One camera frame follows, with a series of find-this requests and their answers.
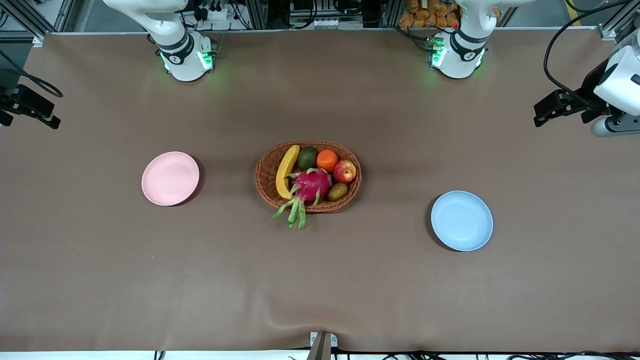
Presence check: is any red apple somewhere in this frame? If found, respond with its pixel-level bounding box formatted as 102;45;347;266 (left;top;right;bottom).
332;159;357;185

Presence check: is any yellow banana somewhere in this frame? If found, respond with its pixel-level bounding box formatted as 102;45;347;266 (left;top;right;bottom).
275;144;301;201

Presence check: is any blue round plate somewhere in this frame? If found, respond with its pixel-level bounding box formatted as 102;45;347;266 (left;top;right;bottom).
430;190;494;252

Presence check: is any pink round plate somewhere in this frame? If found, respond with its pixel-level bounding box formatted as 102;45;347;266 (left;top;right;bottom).
141;151;200;207

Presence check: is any orange packaged snacks pile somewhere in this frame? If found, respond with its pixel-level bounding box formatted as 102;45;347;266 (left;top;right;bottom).
398;0;501;29

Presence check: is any white power strip with plugs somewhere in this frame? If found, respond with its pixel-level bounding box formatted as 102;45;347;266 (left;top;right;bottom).
187;0;242;31

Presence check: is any orange fruit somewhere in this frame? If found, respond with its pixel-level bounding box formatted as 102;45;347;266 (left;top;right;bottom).
316;149;339;173

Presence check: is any brown wicker basket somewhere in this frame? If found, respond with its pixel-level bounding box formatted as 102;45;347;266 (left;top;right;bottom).
254;140;362;213

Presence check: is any green avocado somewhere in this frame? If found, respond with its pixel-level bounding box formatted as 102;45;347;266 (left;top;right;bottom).
297;146;319;171

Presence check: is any pink dragon fruit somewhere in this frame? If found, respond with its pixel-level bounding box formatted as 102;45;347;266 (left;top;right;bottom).
272;167;333;230

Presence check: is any brown table cloth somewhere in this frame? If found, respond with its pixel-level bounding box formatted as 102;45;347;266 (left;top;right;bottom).
0;27;640;353

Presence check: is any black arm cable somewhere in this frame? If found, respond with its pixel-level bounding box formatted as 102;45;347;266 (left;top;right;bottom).
543;0;640;101
0;50;64;99

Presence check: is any aluminium frame profile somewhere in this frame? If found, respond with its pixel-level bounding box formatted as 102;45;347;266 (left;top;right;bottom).
0;0;76;45
597;0;640;41

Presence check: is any grey metal camera bracket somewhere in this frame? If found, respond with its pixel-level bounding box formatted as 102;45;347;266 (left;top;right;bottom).
306;331;338;360

